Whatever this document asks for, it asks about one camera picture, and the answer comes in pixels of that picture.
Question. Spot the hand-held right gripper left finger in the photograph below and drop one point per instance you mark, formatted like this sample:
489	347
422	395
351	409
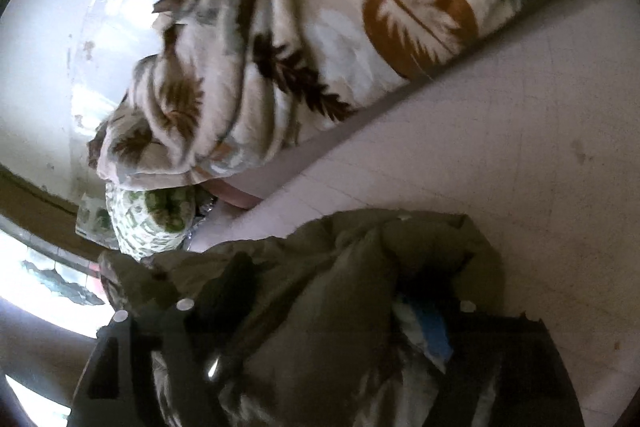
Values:
187	347

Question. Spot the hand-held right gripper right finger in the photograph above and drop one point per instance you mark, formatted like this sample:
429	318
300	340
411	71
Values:
432	329

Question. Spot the olive puffer jacket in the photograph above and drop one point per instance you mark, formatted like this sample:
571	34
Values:
320	287

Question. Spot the green patterned white pillow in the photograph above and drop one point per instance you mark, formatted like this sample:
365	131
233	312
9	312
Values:
145	217

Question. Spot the brown wooden panel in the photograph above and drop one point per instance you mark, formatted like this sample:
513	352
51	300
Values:
45	342

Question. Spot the small green print pillow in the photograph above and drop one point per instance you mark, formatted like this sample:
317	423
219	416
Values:
92	222

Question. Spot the window with leaf decal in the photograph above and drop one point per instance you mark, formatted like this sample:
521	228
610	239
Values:
45	277

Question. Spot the bed with pink sheet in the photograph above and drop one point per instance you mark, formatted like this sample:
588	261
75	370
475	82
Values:
525	157

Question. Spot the leaf print fleece blanket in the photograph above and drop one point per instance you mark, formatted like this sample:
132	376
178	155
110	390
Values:
300	32

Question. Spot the brown wooden window frame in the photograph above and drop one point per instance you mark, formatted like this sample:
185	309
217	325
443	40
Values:
40	202

